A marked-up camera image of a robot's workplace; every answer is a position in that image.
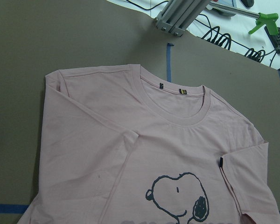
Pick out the pink Snoopy t-shirt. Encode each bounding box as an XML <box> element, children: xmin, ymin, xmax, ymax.
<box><xmin>19</xmin><ymin>64</ymin><xmax>280</xmax><ymax>224</ymax></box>

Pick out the silver metal rod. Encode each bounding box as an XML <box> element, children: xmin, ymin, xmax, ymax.
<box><xmin>209</xmin><ymin>2</ymin><xmax>260</xmax><ymax>19</ymax></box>

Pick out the black computer mouse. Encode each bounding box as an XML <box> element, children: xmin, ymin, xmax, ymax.
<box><xmin>241</xmin><ymin>0</ymin><xmax>254</xmax><ymax>8</ymax></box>

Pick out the green plastic clamp tool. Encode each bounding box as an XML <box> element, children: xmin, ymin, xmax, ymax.
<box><xmin>248</xmin><ymin>13</ymin><xmax>279</xmax><ymax>35</ymax></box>

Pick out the aluminium frame post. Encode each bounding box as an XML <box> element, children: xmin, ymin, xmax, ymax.
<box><xmin>155</xmin><ymin>0</ymin><xmax>211</xmax><ymax>37</ymax></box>

